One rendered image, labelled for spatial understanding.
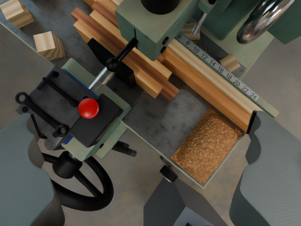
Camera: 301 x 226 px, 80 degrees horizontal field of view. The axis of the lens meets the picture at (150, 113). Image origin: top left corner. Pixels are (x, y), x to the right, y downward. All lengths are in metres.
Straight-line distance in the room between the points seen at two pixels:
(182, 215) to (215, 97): 0.57
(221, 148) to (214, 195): 1.10
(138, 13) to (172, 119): 0.22
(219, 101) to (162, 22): 0.20
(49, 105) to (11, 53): 1.36
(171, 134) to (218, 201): 1.14
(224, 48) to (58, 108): 0.45
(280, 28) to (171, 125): 0.27
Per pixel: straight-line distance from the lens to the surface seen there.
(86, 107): 0.28
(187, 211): 0.84
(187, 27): 0.53
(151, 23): 0.25
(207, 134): 0.38
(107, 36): 0.39
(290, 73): 1.73
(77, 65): 0.37
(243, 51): 0.60
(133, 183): 1.36
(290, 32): 0.43
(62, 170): 0.50
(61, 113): 0.32
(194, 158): 0.38
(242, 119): 0.40
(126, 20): 0.26
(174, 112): 0.40
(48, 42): 0.42
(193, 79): 0.37
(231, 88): 0.39
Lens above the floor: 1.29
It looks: 86 degrees down
